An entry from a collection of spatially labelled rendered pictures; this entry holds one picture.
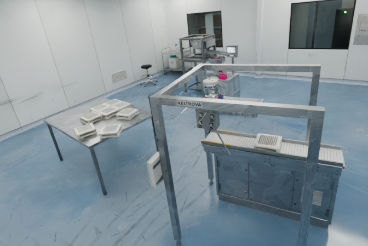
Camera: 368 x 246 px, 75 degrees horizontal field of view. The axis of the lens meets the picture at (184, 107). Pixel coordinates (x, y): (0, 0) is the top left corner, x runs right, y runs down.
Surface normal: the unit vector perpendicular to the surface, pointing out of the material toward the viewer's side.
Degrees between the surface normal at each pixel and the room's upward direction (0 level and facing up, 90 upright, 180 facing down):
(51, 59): 90
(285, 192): 90
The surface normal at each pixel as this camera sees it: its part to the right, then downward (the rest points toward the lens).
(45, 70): 0.80, 0.15
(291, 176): -0.44, 0.40
